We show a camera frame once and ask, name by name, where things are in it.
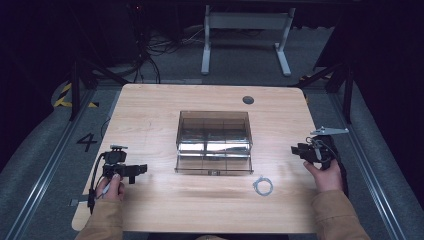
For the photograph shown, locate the black metal stand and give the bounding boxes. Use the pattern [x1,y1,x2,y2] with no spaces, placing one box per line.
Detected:
[292,59,355,125]
[67,55,130,122]

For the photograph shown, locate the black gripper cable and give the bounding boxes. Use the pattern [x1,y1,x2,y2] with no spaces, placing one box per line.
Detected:
[328,141,350,198]
[86,152,108,215]

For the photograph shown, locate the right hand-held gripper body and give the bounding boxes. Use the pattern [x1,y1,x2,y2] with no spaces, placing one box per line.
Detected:
[303,125,350,171]

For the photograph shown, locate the person's left hand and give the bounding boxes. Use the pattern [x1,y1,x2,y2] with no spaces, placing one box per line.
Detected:
[95,173,126,202]

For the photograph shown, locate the yellow black floor tape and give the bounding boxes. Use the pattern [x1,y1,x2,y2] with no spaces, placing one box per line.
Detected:
[52,82,100,109]

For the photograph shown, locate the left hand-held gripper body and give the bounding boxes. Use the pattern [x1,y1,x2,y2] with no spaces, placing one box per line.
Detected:
[100,144,136,179]

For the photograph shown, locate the person's right hand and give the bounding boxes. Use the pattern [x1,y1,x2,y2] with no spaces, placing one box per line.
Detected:
[302,159,345,194]

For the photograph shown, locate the aluminium floor rail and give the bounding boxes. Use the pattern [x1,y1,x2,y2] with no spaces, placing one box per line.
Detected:
[3,89,98,240]
[328,93,408,240]

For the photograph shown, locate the transparent drawer box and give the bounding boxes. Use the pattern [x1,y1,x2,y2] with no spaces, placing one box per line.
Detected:
[175,110,254,158]

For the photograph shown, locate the transparent drawer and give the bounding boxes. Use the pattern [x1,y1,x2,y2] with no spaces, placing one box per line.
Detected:
[174,149,255,176]

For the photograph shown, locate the bundle of floor cables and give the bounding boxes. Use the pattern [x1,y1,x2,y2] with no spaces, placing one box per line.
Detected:
[131,24,208,84]

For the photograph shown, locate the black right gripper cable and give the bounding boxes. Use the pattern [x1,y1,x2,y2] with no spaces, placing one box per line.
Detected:
[328,141,350,198]

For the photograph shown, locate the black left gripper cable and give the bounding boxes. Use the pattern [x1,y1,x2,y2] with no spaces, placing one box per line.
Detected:
[86,152,108,215]

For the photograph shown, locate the grey cable tag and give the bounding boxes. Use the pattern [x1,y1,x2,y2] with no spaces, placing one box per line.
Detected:
[68,197,90,208]

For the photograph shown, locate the white metal table frame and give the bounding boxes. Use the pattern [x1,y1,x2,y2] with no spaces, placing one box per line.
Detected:
[200,4,297,77]

